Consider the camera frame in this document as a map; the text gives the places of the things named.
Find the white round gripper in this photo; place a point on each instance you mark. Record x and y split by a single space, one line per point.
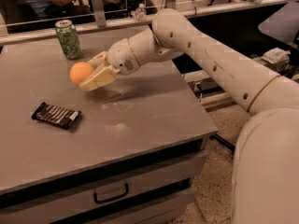
121 57

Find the orange fruit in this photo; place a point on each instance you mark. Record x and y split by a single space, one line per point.
79 72

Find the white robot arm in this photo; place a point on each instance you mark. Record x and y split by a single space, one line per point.
265 176

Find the dark chocolate bar wrapper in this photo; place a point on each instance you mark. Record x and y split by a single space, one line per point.
56 115

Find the green soda can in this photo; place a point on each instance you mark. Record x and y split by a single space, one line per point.
68 39

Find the clear plastic water bottle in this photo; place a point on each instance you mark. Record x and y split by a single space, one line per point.
140 13

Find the person in blue shirt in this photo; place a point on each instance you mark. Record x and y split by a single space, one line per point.
50 9

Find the black metal floor stand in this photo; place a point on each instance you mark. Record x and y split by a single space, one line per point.
223 141

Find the metal railing frame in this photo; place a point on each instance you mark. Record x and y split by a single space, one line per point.
19 23

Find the grey drawer with black handle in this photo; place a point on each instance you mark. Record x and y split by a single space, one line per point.
149 195

